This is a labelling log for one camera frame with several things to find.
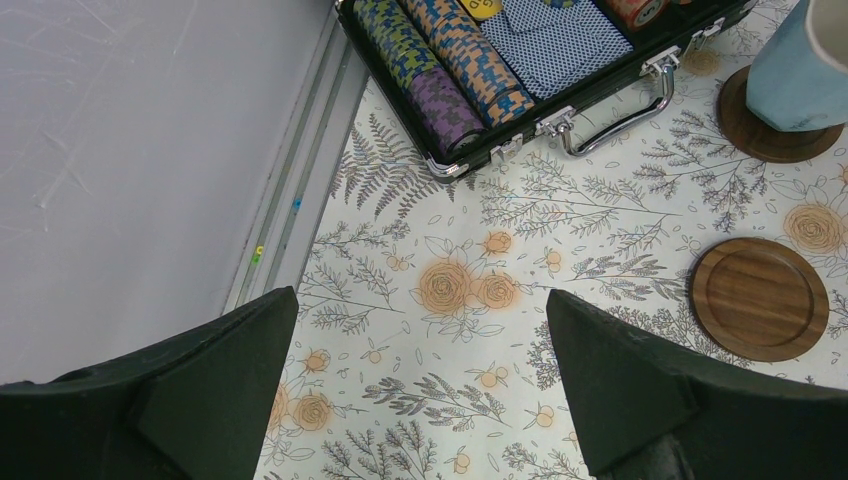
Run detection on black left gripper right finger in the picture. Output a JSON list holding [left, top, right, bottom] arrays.
[[546, 290, 847, 479]]

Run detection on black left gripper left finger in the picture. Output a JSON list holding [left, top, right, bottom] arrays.
[[1, 287, 298, 479]]

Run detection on dark wooden coaster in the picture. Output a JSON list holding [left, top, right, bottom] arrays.
[[688, 237, 829, 362], [716, 66, 845, 164]]

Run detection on blue handled white mug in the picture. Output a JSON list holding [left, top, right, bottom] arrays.
[[746, 0, 847, 133]]

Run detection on floral tablecloth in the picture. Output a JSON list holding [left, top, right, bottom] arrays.
[[255, 1, 847, 479]]

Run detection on black poker chip case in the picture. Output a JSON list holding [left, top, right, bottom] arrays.
[[335, 1, 753, 183]]

